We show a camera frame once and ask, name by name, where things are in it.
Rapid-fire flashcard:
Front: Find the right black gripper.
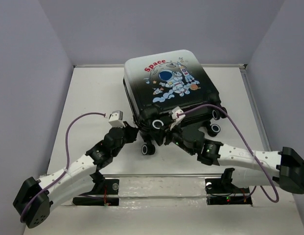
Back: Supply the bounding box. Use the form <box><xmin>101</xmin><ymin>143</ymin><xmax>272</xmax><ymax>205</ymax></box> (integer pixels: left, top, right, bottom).
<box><xmin>150</xmin><ymin>119</ymin><xmax>195</xmax><ymax>156</ymax></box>

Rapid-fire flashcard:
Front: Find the small black kids suitcase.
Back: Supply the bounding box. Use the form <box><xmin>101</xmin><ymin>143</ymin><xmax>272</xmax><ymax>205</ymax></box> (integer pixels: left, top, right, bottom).
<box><xmin>123</xmin><ymin>49</ymin><xmax>227</xmax><ymax>155</ymax></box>

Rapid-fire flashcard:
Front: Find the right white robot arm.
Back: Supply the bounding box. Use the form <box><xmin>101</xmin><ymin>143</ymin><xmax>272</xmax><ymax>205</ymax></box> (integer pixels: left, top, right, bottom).
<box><xmin>165</xmin><ymin>128</ymin><xmax>304</xmax><ymax>194</ymax></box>

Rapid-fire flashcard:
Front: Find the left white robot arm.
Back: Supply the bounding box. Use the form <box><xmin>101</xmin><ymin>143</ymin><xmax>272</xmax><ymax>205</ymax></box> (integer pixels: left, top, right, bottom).
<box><xmin>13</xmin><ymin>124</ymin><xmax>139</xmax><ymax>229</ymax></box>

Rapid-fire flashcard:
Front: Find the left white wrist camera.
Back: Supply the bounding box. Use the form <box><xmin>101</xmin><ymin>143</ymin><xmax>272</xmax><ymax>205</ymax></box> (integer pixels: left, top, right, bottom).
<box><xmin>105</xmin><ymin>110</ymin><xmax>125</xmax><ymax>128</ymax></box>

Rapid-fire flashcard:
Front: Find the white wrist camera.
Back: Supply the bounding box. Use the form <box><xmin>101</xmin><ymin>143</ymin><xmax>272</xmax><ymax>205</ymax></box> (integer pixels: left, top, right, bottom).
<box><xmin>169</xmin><ymin>106</ymin><xmax>186</xmax><ymax>131</ymax></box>
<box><xmin>105</xmin><ymin>110</ymin><xmax>125</xmax><ymax>128</ymax></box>

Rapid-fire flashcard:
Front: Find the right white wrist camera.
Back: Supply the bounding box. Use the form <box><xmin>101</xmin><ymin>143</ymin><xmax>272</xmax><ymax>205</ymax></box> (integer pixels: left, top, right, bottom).
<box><xmin>169</xmin><ymin>106</ymin><xmax>186</xmax><ymax>131</ymax></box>

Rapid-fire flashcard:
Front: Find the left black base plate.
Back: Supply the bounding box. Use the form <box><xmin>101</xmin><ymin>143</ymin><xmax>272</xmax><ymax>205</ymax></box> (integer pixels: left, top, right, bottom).
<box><xmin>72</xmin><ymin>178</ymin><xmax>119</xmax><ymax>206</ymax></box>

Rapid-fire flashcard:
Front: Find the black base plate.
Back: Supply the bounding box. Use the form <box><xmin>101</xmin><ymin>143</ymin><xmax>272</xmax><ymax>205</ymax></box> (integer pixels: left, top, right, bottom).
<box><xmin>205</xmin><ymin>178</ymin><xmax>253</xmax><ymax>206</ymax></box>
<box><xmin>72</xmin><ymin>178</ymin><xmax>119</xmax><ymax>206</ymax></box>

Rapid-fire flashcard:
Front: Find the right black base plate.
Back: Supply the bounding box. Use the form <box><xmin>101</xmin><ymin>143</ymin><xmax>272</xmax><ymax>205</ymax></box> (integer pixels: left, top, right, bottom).
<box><xmin>205</xmin><ymin>178</ymin><xmax>253</xmax><ymax>206</ymax></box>

